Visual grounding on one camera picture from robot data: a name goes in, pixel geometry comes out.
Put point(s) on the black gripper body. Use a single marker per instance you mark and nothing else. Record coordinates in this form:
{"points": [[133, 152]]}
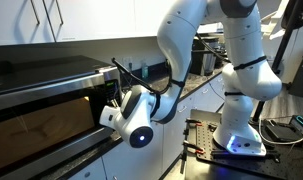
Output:
{"points": [[115, 102]]}

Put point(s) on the black silver coffee machine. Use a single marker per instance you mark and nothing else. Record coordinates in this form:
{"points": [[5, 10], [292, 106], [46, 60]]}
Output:
{"points": [[207, 61]]}

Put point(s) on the white upper cabinets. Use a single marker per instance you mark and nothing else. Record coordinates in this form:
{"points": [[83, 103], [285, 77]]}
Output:
{"points": [[91, 20]]}

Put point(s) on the flat black power box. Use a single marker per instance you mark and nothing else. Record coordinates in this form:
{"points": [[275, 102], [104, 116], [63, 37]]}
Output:
{"points": [[282, 132]]}

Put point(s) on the black base clamp bar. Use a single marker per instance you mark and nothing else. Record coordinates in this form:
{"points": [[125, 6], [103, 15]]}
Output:
{"points": [[224, 154]]}

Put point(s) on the orange black table clamp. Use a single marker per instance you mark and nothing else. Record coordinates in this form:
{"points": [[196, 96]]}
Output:
{"points": [[194, 147], [195, 122]]}

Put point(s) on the black camera stand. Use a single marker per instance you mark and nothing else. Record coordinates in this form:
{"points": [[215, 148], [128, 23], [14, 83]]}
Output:
{"points": [[284, 46]]}

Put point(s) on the black steel microwave oven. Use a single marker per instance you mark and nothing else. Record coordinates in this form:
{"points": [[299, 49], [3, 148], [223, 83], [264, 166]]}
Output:
{"points": [[41, 86]]}

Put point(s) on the clear soap bottle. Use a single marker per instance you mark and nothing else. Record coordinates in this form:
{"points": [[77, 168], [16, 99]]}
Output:
{"points": [[144, 70]]}

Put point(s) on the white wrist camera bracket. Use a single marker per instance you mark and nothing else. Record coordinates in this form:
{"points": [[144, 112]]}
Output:
{"points": [[107, 120]]}

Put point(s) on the white wall outlet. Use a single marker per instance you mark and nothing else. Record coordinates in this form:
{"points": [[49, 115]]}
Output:
{"points": [[128, 63]]}

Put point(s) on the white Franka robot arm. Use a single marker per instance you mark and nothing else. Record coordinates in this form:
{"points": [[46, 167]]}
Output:
{"points": [[251, 76]]}

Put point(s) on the black box with teal edge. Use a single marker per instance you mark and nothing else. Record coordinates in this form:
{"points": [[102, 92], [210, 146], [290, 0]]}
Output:
{"points": [[302, 122]]}

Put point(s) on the black cabinet with white label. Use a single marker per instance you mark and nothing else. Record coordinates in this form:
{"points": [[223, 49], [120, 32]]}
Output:
{"points": [[301, 85]]}

